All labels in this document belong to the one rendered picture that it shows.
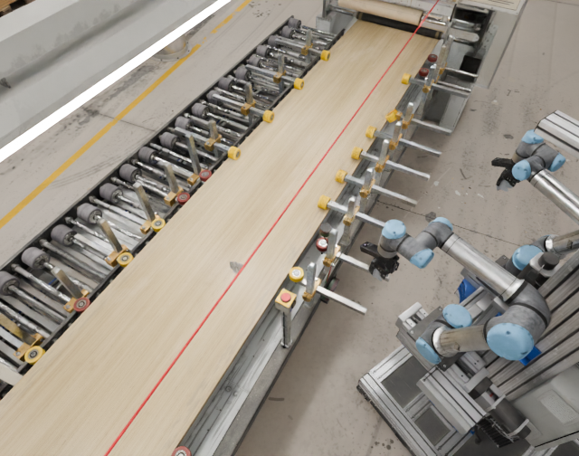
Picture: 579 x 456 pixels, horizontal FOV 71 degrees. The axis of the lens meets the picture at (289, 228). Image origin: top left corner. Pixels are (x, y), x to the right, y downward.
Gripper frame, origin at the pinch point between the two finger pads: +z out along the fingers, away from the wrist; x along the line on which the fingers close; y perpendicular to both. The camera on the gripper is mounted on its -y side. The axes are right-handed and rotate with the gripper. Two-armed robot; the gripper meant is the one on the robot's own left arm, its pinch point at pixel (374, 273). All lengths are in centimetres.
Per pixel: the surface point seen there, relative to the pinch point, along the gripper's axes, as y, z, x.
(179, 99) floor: -348, 132, 52
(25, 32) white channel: -30, -114, -77
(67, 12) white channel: -33, -114, -69
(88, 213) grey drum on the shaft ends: -152, 47, -88
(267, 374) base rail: -10, 62, -52
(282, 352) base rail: -14, 62, -39
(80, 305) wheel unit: -89, 41, -112
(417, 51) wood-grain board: -159, 42, 212
